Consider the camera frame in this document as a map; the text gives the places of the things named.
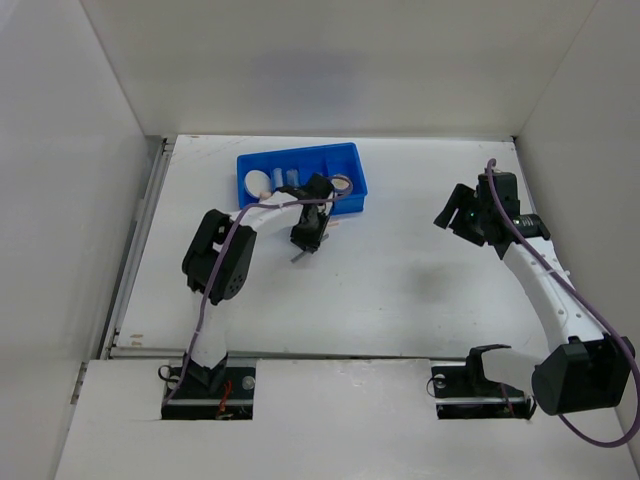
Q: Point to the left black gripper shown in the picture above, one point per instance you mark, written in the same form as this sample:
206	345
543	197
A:
309	242

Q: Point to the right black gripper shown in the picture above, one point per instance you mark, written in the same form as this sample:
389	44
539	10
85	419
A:
461	197

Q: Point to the houndstooth pattern pencil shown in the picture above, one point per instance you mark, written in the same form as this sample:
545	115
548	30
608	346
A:
305	253

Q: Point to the clear plastic bottle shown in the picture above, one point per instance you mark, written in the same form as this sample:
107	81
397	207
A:
292	178

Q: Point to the round compact case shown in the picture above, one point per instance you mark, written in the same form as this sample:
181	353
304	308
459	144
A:
341	183

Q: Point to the clear tube black cap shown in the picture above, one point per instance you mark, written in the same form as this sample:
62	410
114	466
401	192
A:
277	178

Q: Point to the round beige powder puff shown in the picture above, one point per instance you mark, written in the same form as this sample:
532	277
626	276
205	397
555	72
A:
257	183

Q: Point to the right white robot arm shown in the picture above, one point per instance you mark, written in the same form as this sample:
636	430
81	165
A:
586	368

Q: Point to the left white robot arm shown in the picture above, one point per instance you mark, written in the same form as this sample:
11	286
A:
217	262

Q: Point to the blue plastic organizer tray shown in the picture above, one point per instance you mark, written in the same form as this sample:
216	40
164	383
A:
328	160

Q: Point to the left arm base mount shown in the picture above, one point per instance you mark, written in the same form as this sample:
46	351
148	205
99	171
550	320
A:
231	399

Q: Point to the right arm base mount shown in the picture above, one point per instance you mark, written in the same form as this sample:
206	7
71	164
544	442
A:
462	392

